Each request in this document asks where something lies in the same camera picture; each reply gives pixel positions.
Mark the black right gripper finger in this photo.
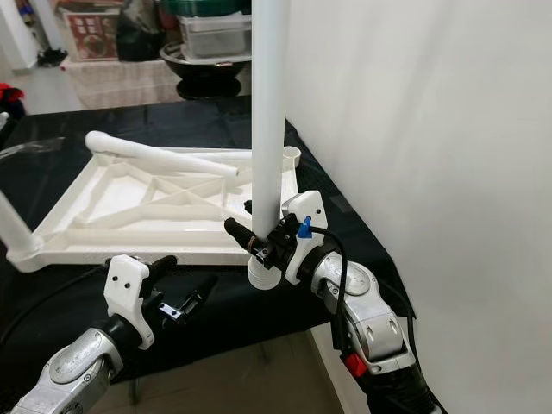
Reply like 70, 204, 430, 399
223, 216, 267, 258

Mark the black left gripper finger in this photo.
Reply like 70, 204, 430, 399
147, 255, 179, 292
183, 283, 218, 318

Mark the white plastic table top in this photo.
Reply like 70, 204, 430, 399
4, 147, 303, 268

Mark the black round basin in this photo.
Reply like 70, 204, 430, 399
160, 41, 253, 100

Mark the clear plastic storage box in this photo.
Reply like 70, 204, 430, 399
179, 10, 253, 60

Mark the black plastic bag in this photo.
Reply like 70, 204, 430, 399
119, 0, 166, 63

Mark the green round lid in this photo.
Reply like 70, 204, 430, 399
164, 0, 251, 18

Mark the red plush toy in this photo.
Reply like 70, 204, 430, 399
0, 82, 25, 104

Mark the cardboard box red print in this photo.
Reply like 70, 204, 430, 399
56, 4, 122, 63

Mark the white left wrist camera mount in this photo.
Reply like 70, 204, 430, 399
103, 255, 154, 350

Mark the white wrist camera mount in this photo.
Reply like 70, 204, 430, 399
103, 255, 154, 350
278, 190, 330, 284

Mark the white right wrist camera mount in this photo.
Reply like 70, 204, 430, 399
278, 190, 330, 284

